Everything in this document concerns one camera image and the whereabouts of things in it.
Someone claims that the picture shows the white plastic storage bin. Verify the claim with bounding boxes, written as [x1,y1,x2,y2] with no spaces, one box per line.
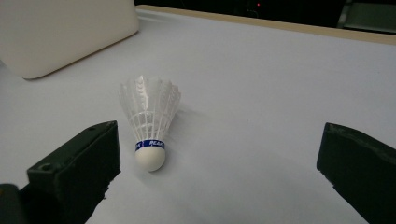
[0,0,140,80]

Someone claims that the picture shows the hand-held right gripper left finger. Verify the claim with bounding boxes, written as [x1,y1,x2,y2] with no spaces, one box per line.
[19,120,121,224]

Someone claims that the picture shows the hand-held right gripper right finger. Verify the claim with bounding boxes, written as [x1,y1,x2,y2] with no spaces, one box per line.
[317,122,396,224]

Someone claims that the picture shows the light wooden table board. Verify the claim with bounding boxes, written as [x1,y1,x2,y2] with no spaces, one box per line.
[135,4,396,47]

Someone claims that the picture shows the white feather shuttlecock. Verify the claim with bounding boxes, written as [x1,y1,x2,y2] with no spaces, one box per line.
[118,75,182,173]

